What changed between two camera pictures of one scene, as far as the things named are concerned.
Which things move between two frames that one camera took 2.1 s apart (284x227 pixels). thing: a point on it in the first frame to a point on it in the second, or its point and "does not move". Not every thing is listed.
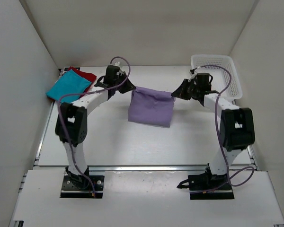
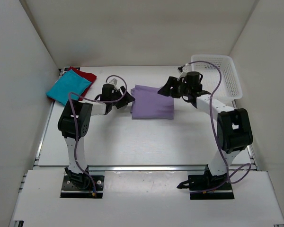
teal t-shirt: [70, 82] does not move
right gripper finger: [183, 91] to [170, 88]
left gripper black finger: [126, 86] to [126, 99]
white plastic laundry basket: [220, 76] does not move
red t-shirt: [91, 77] does not move
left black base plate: [69, 190] does not move
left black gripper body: [122, 77] to [117, 94]
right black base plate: [202, 183] does not move
